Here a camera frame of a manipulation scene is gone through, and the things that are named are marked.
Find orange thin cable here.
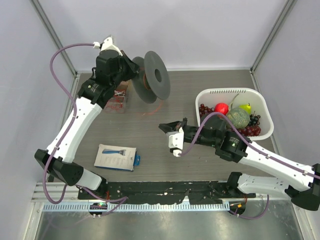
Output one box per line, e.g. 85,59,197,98
136,67,165,116

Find white slotted cable duct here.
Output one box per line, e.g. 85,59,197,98
42,201,230,213

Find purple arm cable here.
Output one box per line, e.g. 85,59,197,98
178,111,320,221
42,42,129,218

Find green netted melon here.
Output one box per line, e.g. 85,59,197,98
226,107,250,129

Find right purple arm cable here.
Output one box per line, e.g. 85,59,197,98
178,111,320,221

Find white plastic basket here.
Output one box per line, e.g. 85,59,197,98
194,87,275,141

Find dark grape bunch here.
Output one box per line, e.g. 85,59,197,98
248,114,261,127

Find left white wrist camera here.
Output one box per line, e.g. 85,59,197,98
93,35,123,56

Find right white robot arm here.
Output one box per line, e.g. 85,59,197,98
158,112,320,211

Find green pear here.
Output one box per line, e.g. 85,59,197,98
239,103,252,115

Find grey cable spool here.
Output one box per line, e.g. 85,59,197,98
131,51,171,104

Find red cables in box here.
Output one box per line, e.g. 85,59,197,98
104,99,125,112

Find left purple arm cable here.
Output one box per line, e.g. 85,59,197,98
42,42,129,218

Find red grape bunch left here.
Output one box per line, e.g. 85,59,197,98
198,103,215,123

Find aluminium frame rail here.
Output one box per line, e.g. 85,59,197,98
31,181,306,202

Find red apple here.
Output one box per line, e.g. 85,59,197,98
214,102,229,115

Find blue razor package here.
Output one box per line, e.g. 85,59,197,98
93,144,141,172

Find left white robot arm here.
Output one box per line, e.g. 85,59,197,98
34,49,139,200

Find clear cable box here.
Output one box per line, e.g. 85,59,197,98
103,80,132,114

